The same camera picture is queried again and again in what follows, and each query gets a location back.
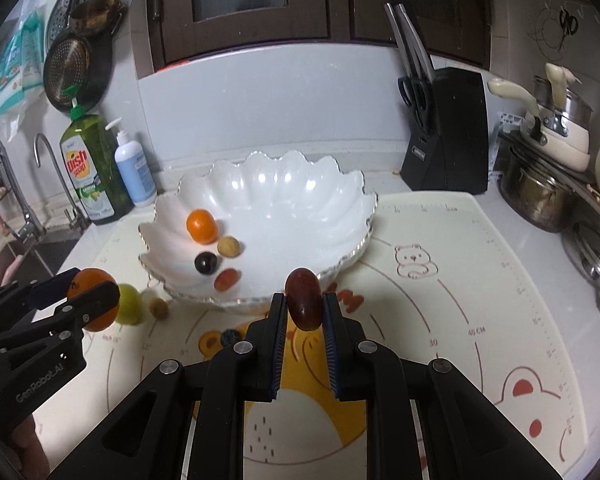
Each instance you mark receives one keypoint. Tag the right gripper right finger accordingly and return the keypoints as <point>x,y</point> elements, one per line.
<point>336,340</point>

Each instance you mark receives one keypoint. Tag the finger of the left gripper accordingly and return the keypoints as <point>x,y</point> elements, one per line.
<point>45,294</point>
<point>94,305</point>

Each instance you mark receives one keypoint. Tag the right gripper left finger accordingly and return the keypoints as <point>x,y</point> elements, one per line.
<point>273,345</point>

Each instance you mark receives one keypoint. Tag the large orange mandarin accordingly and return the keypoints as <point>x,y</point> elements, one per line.
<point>93,276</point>

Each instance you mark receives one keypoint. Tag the green apple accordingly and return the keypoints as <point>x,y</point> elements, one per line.
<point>130,312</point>

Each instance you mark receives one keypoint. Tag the blueberry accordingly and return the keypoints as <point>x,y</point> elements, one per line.
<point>229,337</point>

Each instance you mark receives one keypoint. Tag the brown longan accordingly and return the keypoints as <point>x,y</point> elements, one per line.
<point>159,308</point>

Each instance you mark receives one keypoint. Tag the dark grape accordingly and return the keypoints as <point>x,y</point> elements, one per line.
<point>206,263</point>

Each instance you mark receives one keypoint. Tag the person's left hand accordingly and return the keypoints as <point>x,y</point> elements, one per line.
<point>26,453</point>

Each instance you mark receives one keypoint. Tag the small orange in bowl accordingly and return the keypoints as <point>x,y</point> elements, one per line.
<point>202,227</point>

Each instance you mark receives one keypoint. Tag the tan longan in bowl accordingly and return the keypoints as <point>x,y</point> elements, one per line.
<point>229,246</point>

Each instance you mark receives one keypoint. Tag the white blue pump bottle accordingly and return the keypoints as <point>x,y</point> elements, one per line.
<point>133,166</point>

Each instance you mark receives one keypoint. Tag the cream bear baking mat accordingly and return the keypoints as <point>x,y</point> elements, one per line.
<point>436,281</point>

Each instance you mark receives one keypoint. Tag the green dish soap bottle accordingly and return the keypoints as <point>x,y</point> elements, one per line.
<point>87,150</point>

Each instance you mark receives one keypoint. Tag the white scalloped bowl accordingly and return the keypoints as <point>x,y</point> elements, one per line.
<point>285,212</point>

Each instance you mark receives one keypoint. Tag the packaged wipes bag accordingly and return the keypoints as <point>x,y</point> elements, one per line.
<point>21,72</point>

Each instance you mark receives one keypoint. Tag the hanging metal strainer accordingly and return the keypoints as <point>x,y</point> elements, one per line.
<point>77,68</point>

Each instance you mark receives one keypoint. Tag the black knife block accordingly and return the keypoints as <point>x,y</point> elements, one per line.
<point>449,145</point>

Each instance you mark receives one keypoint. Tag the steel pot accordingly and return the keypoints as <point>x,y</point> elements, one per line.
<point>534,192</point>

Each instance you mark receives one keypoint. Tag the dark wooden cabinet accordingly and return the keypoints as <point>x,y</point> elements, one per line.
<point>182,29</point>

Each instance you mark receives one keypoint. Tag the cream saucepan stack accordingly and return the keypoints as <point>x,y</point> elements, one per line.
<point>557,119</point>

